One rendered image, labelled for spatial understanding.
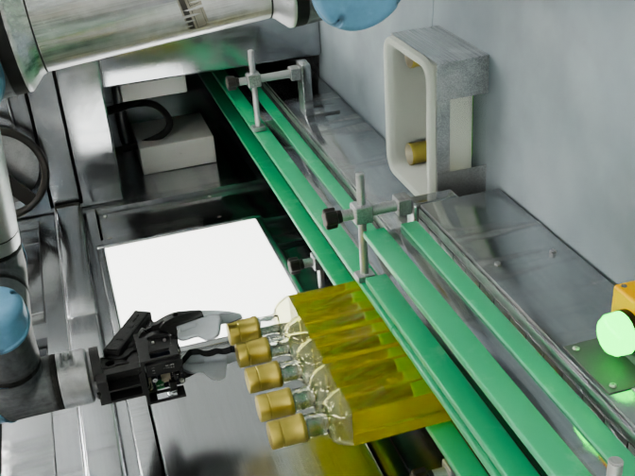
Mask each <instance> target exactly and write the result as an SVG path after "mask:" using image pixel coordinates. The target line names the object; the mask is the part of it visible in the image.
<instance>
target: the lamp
mask: <svg viewBox="0 0 635 476"><path fill-rule="evenodd" d="M596 330H597V337H598V340H599V343H600V345H601V347H602V348H603V350H604V351H605V352H606V353H608V354H610V355H613V356H616V357H618V356H623V355H630V354H634V353H635V315H634V314H633V313H632V312H631V311H630V310H627V309H622V310H618V311H615V312H613V313H610V314H604V315H603V316H602V317H601V319H600V320H599V321H598V323H597V328H596Z"/></svg>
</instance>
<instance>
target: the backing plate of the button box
mask: <svg viewBox="0 0 635 476"><path fill-rule="evenodd" d="M563 348H564V349H565V350H566V351H567V352H568V353H569V354H570V355H571V356H572V357H573V358H574V359H575V360H576V361H577V362H578V363H579V364H580V365H581V366H582V367H583V368H584V369H585V370H586V371H587V372H588V373H589V374H590V376H591V377H592V378H593V379H594V380H595V381H596V382H597V383H598V384H599V385H600V386H601V387H602V388H603V389H604V390H605V391H606V392H607V393H608V394H609V395H611V394H615V393H618V392H622V391H626V390H628V389H632V388H635V365H634V364H633V363H632V362H630V361H629V360H628V358H627V357H626V356H625V355H623V356H618V357H616V356H613V355H610V354H608V353H606V352H605V351H604V350H603V348H602V347H601V345H600V343H599V340H598V338H594V339H591V340H587V341H583V342H579V343H575V344H572V345H569V346H565V347H563Z"/></svg>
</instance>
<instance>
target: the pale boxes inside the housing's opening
mask: <svg viewBox="0 0 635 476"><path fill-rule="evenodd" d="M117 88H118V91H119V93H120V96H121V98H122V101H123V102H128V101H133V100H139V99H146V98H151V97H157V96H163V95H169V94H180V93H186V92H187V86H186V79H185V76H177V77H171V78H166V79H159V80H153V81H148V82H141V83H135V84H129V85H123V86H117ZM172 119H173V127H172V130H171V131H170V133H169V134H168V135H167V136H165V137H164V138H162V139H160V140H156V141H142V140H144V139H146V138H149V137H151V136H153V135H155V134H157V133H159V132H160V131H162V130H163V129H164V128H165V125H166V122H165V119H158V120H152V121H146V122H141V123H135V124H130V126H131V132H132V138H133V142H134V143H136V142H137V145H138V149H135V151H136V154H137V157H138V160H139V163H140V164H141V167H142V170H143V173H144V175H148V174H154V173H160V172H164V171H170V170H175V169H181V168H185V167H191V166H196V165H202V164H206V163H212V162H216V154H215V140H214V135H213V134H212V132H211V131H210V129H209V128H208V126H207V124H206V123H205V121H204V119H203V117H202V116H201V114H200V112H198V113H192V114H186V115H181V116H175V117H172Z"/></svg>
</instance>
